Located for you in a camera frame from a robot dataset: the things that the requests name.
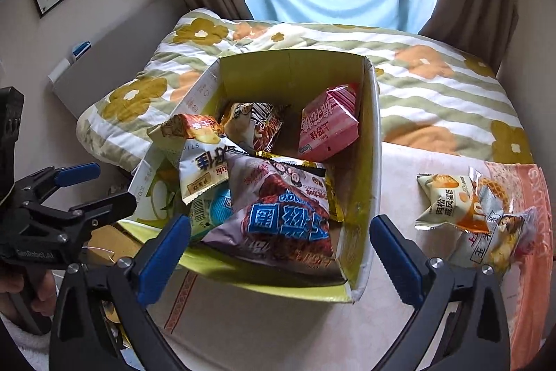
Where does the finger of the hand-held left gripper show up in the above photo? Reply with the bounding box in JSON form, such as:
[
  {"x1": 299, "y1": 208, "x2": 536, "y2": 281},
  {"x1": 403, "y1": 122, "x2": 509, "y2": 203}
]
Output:
[
  {"x1": 26, "y1": 192, "x2": 137, "y2": 250},
  {"x1": 15, "y1": 163, "x2": 101, "y2": 204}
]

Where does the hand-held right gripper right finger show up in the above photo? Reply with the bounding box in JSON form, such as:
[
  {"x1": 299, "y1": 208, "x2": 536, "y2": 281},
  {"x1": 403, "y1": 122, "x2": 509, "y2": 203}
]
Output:
[{"x1": 369, "y1": 215, "x2": 512, "y2": 371}]

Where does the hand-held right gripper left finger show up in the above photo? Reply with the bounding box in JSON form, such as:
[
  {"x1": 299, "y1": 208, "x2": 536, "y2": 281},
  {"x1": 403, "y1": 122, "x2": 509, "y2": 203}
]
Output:
[{"x1": 50, "y1": 215, "x2": 192, "y2": 371}]

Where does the light blue snack packet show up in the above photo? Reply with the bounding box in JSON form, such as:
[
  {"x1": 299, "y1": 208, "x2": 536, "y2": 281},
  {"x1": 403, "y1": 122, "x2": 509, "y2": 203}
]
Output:
[{"x1": 190, "y1": 183, "x2": 236, "y2": 242}]

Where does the cream orange snack packet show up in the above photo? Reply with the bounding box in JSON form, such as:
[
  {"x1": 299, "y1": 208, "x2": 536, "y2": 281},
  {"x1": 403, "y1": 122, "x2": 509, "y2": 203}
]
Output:
[{"x1": 415, "y1": 173, "x2": 479, "y2": 231}]

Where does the white yellow snack packet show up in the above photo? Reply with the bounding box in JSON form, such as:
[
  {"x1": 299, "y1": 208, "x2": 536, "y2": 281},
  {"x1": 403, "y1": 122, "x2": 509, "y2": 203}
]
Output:
[{"x1": 447, "y1": 213, "x2": 522, "y2": 280}]

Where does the gold snack packet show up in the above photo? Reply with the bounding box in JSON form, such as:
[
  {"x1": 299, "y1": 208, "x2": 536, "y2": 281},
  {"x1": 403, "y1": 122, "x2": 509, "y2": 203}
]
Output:
[{"x1": 261, "y1": 151, "x2": 345, "y2": 223}]

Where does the white orange chip packet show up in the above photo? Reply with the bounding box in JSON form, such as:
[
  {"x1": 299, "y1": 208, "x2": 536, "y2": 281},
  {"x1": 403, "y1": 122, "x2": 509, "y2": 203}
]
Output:
[{"x1": 147, "y1": 113, "x2": 231, "y2": 205}]

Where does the orange waffle snack packet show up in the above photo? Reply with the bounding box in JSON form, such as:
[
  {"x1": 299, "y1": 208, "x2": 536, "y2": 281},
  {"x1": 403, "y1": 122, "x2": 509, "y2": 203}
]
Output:
[{"x1": 454, "y1": 179, "x2": 514, "y2": 233}]

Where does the large purple blue snack packet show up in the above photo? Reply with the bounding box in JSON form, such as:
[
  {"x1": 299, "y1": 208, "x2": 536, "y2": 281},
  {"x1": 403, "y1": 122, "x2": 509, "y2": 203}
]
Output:
[{"x1": 202, "y1": 148, "x2": 345, "y2": 273}]

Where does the pink snack packet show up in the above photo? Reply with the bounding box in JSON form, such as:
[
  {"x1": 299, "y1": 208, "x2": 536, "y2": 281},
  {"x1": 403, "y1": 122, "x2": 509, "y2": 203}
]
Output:
[{"x1": 297, "y1": 83, "x2": 361, "y2": 162}]

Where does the dark brown snack packet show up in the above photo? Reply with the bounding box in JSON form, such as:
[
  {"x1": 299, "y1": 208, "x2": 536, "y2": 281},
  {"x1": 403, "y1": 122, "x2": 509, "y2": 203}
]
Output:
[{"x1": 218, "y1": 102, "x2": 288, "y2": 153}]

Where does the yellow-green cardboard box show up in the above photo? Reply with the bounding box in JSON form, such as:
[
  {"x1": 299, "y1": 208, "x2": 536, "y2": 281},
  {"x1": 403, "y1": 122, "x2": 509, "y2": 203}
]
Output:
[{"x1": 117, "y1": 51, "x2": 383, "y2": 304}]

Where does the person's left hand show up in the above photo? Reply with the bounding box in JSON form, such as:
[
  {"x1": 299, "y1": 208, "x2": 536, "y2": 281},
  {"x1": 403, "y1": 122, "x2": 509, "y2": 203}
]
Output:
[{"x1": 0, "y1": 266, "x2": 58, "y2": 322}]

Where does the brown cardboard carton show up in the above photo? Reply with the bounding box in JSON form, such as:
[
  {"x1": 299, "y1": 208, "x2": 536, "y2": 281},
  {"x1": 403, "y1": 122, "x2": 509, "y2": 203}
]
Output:
[{"x1": 88, "y1": 223, "x2": 146, "y2": 264}]

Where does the grey headboard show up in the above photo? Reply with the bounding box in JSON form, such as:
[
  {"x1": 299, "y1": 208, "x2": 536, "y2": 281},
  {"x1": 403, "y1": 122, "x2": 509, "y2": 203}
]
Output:
[{"x1": 48, "y1": 0, "x2": 192, "y2": 117}]

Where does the blue white small object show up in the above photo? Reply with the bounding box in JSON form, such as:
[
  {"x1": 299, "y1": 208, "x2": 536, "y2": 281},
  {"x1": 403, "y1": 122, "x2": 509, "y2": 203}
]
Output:
[{"x1": 71, "y1": 41, "x2": 92, "y2": 61}]

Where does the pink patterned cloth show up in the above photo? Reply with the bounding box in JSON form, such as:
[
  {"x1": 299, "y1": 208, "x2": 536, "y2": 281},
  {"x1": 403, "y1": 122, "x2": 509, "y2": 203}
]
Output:
[{"x1": 469, "y1": 160, "x2": 556, "y2": 367}]

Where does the floral striped blanket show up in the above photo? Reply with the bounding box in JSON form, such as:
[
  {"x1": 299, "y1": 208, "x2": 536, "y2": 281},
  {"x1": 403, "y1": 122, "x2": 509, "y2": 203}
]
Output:
[{"x1": 76, "y1": 8, "x2": 535, "y2": 176}]

